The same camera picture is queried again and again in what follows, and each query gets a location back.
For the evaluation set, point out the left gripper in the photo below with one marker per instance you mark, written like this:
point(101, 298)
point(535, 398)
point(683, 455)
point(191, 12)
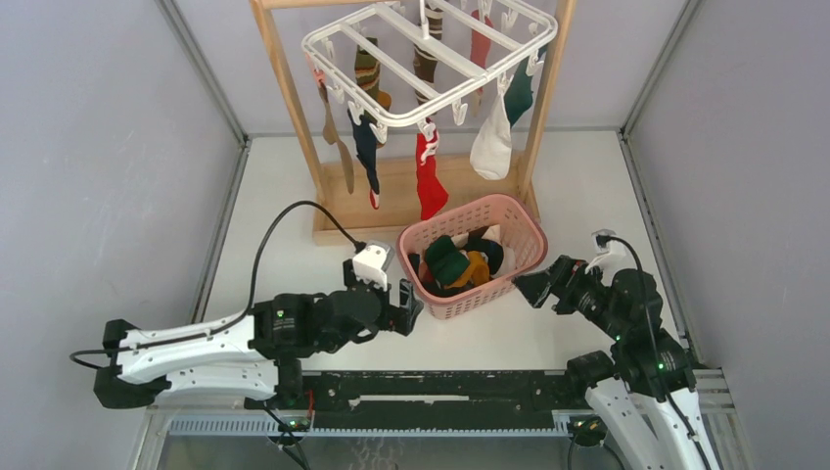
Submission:
point(392, 318)

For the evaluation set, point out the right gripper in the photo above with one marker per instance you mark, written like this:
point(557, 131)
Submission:
point(561, 278)

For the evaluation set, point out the red santa sock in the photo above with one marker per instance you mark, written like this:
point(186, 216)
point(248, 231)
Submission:
point(431, 193)

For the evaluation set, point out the dark green sock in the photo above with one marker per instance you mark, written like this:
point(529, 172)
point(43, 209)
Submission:
point(518, 97)

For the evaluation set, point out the white plastic clip hanger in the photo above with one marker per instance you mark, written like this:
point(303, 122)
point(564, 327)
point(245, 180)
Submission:
point(350, 62)

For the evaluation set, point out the olive orange striped sock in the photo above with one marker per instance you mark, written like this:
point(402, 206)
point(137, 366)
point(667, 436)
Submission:
point(367, 71)

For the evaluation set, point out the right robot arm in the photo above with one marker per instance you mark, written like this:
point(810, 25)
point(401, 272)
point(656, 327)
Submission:
point(643, 390)

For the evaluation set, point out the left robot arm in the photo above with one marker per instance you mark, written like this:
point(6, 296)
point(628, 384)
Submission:
point(255, 354)

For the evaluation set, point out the pink laundry basket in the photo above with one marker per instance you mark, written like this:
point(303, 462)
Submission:
point(497, 225)

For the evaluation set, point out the green sock in basket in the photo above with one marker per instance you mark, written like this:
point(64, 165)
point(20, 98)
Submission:
point(447, 264)

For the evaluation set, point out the mustard yellow sock in basket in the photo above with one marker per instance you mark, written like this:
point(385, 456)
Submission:
point(476, 273)

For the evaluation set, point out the navy blue sock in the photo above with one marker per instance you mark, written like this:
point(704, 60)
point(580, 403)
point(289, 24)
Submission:
point(366, 151)

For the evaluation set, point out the tan brown sock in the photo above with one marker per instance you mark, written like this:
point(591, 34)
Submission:
point(332, 138)

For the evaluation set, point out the red sock with face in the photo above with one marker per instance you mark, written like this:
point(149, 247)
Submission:
point(480, 47)

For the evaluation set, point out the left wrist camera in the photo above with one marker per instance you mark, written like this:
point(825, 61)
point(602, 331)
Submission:
point(371, 264)

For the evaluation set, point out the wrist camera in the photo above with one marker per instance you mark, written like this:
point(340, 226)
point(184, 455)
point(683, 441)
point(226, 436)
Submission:
point(371, 264)
point(608, 251)

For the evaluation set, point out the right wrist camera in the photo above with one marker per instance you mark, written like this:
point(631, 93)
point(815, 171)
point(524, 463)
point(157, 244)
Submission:
point(608, 251)

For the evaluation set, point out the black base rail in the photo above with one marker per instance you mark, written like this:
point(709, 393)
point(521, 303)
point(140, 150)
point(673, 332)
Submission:
point(509, 401)

